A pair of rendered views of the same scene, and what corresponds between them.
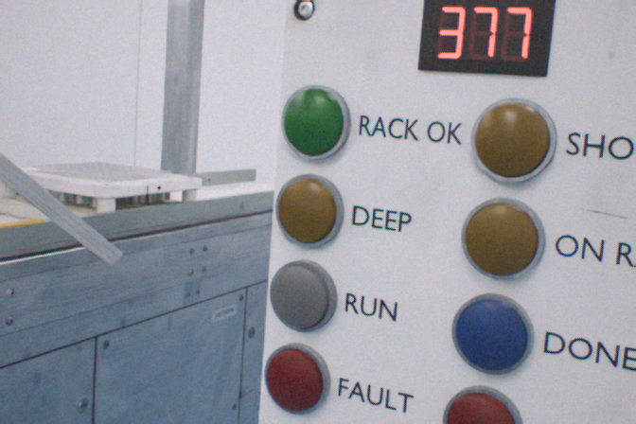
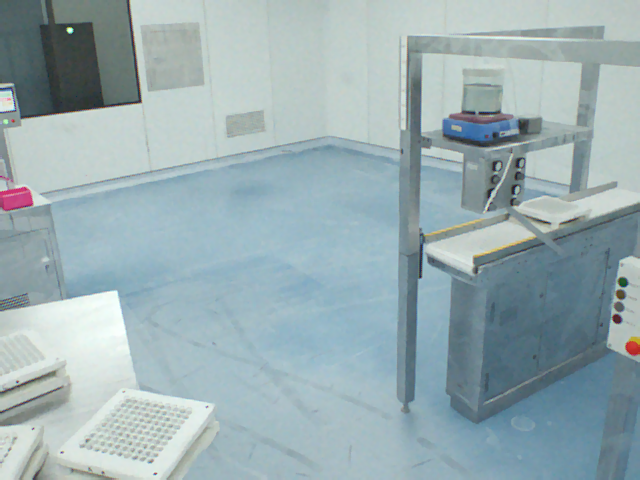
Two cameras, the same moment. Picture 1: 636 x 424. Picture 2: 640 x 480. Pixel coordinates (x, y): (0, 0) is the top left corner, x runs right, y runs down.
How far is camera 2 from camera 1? 1.45 m
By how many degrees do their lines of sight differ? 33
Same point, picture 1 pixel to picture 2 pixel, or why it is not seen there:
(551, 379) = not seen: outside the picture
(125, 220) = (562, 231)
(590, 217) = not seen: outside the picture
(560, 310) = not seen: outside the picture
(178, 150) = (579, 179)
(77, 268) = (545, 250)
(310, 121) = (622, 282)
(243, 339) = (605, 269)
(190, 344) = (582, 273)
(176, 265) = (579, 245)
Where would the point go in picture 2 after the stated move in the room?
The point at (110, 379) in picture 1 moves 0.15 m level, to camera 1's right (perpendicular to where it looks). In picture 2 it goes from (551, 286) to (587, 293)
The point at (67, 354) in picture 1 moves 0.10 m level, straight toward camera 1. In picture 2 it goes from (538, 277) to (540, 287)
